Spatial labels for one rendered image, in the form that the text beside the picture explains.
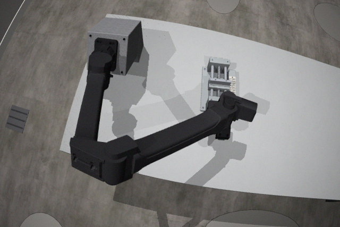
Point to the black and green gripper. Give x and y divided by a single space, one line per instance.
211 103

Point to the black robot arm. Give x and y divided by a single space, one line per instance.
124 156

